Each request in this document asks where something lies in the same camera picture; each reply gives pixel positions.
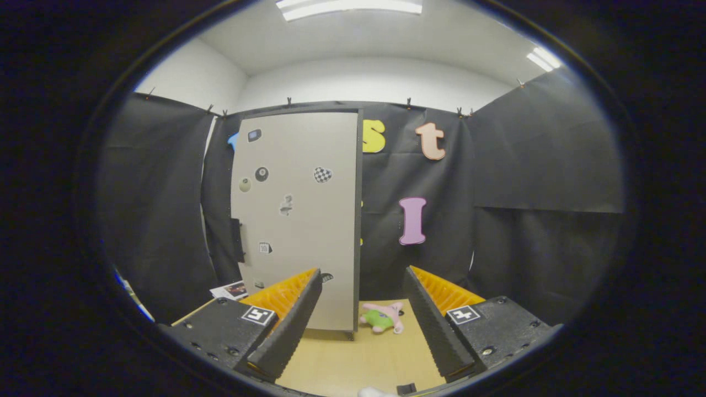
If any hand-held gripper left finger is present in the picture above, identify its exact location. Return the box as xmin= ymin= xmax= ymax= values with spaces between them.
xmin=160 ymin=268 xmax=323 ymax=384

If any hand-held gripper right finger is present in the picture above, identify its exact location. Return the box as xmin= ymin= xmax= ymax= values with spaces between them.
xmin=403 ymin=265 xmax=563 ymax=383

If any beige shoe cabinet door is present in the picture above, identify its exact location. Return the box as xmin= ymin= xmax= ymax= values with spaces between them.
xmin=231 ymin=112 xmax=359 ymax=332

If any black door handle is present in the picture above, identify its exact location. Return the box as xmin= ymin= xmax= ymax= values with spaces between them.
xmin=230 ymin=218 xmax=246 ymax=264

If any grey shoe cabinet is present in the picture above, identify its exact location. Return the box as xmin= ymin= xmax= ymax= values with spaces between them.
xmin=229 ymin=101 xmax=365 ymax=340

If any pink green plush toy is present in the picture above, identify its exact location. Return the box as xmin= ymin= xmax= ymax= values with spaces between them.
xmin=359 ymin=302 xmax=405 ymax=335

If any white cover book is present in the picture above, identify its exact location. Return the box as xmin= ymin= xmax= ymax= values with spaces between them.
xmin=210 ymin=280 xmax=249 ymax=301

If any blue edged white board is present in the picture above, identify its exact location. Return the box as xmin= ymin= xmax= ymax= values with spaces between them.
xmin=113 ymin=269 xmax=155 ymax=323

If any black backdrop cloth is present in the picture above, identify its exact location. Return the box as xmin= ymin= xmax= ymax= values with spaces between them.
xmin=97 ymin=66 xmax=627 ymax=326

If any row of black cloth clips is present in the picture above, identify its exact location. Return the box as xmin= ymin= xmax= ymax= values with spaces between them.
xmin=145 ymin=77 xmax=526 ymax=119

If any small ceiling light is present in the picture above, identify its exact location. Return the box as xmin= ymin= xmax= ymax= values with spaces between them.
xmin=526 ymin=47 xmax=562 ymax=72

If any long ceiling light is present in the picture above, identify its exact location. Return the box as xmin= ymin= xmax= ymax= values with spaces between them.
xmin=276 ymin=0 xmax=424 ymax=22

